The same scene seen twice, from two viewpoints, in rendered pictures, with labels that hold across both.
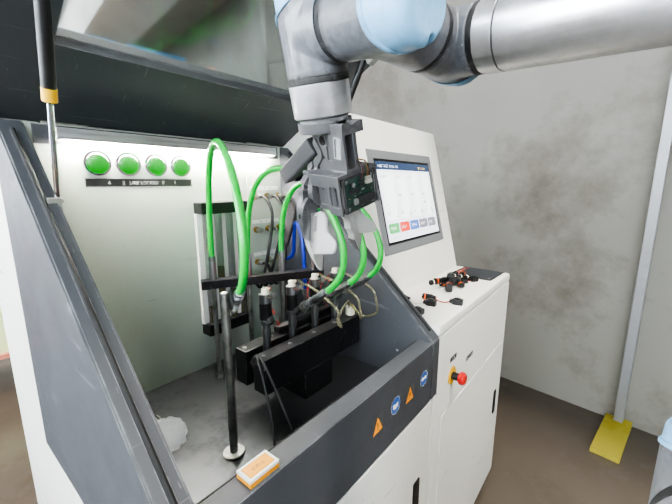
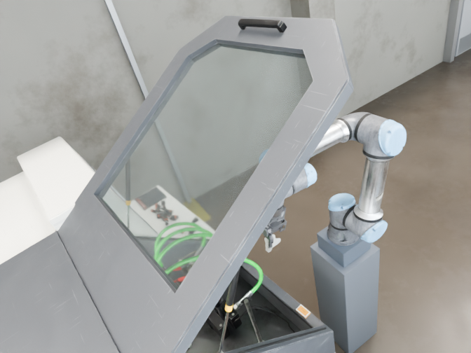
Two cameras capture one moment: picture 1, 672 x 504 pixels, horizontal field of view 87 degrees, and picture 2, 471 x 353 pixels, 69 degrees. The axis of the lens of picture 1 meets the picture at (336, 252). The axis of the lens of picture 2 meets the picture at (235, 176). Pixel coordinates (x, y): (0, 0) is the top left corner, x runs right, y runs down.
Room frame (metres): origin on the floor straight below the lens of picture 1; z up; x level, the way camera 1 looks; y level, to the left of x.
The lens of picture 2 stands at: (0.25, 0.84, 2.20)
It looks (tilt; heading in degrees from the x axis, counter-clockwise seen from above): 36 degrees down; 291
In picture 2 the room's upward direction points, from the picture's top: 16 degrees counter-clockwise
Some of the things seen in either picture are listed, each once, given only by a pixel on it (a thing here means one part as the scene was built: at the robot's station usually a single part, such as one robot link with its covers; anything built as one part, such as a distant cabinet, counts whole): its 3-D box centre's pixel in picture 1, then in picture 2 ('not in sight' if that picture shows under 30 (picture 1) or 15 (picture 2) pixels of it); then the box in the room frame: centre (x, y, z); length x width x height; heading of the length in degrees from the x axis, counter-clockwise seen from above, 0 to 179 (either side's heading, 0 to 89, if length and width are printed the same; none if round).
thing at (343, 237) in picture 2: not in sight; (343, 226); (0.26, -0.35, 0.95); 0.15 x 0.15 x 0.10
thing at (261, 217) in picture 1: (268, 227); not in sight; (1.09, 0.21, 1.20); 0.13 x 0.03 x 0.31; 141
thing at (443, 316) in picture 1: (450, 291); not in sight; (1.19, -0.40, 0.96); 0.70 x 0.22 x 0.03; 141
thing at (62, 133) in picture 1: (189, 145); not in sight; (0.91, 0.36, 1.43); 0.54 x 0.03 x 0.02; 141
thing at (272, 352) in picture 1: (304, 356); (209, 305); (0.83, 0.08, 0.91); 0.34 x 0.10 x 0.15; 141
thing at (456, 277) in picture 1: (454, 277); not in sight; (1.22, -0.42, 1.01); 0.23 x 0.11 x 0.06; 141
